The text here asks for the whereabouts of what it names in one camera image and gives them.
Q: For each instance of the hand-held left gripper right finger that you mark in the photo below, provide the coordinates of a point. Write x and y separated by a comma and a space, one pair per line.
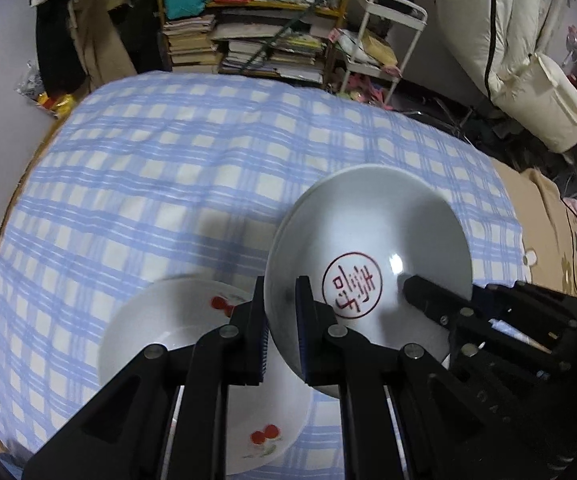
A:
304, 340

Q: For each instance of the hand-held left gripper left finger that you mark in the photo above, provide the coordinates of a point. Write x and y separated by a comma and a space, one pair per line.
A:
262, 340

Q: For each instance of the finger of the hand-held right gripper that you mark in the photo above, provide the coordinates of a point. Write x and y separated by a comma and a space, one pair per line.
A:
433, 297

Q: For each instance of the white cherry print plate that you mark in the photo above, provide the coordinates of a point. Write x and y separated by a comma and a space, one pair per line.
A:
168, 320

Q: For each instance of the small red patterned bowl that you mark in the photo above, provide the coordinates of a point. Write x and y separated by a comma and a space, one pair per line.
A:
368, 220

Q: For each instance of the beige bear print blanket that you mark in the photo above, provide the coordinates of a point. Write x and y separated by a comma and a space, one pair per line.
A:
538, 210

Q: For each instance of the blue checked cloth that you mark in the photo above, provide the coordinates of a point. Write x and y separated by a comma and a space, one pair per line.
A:
168, 160

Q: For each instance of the yellow paper bag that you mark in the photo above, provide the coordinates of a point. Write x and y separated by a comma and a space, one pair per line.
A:
381, 50

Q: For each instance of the cream duvet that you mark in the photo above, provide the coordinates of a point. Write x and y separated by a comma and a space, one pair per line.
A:
508, 35

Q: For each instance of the pile of books and magazines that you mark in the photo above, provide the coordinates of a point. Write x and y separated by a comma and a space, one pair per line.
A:
278, 52

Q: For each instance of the white metal cart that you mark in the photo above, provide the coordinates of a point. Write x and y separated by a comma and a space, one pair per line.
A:
393, 7

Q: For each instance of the stack of worn books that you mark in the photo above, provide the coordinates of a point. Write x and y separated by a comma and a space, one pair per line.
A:
191, 42

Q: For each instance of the green pole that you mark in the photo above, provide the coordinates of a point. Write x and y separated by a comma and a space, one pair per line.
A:
288, 25

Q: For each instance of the yellow snack packet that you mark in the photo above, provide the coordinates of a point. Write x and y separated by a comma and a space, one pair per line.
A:
58, 104

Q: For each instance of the yellow wooden shelf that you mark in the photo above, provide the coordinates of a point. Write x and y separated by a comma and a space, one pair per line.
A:
268, 8

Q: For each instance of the beige coat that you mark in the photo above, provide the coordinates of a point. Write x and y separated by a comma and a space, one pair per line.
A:
101, 35

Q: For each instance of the clear plastic snack bag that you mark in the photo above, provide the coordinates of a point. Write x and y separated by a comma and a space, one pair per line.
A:
29, 82

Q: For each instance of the black clothing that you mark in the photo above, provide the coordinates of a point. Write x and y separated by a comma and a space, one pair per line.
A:
56, 45

